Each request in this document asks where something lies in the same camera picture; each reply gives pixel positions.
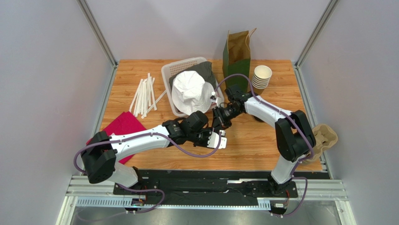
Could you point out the beige cup carrier tray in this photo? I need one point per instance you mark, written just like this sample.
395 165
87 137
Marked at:
325 137

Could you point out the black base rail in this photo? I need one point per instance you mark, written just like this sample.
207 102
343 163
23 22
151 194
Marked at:
212 188

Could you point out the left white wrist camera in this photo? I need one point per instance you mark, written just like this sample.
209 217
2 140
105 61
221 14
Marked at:
217 140

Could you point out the green paper bag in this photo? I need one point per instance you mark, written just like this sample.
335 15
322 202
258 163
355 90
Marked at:
237 53

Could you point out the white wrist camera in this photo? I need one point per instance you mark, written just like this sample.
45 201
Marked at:
214 98
217 140

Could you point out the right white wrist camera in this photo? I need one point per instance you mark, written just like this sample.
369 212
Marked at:
214 98

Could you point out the white bucket hat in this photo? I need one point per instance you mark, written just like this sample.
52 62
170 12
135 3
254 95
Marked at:
191 93

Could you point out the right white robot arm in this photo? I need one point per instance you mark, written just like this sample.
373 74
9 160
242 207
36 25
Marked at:
294 136

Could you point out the stack of paper cups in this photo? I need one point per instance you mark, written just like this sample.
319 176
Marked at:
261 78

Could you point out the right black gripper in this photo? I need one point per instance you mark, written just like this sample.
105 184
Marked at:
219 116

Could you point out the red cloth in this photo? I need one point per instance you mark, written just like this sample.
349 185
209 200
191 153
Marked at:
124 124

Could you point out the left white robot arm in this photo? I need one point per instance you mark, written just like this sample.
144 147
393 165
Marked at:
101 158

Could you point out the olive green cloth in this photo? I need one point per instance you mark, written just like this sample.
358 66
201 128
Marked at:
204 69

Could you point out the white plastic basket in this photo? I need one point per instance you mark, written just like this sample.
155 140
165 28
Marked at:
173 68

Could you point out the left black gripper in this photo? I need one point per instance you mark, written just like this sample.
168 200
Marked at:
207 131

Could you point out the bundle of white straws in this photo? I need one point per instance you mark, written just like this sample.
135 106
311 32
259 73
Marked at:
144 100

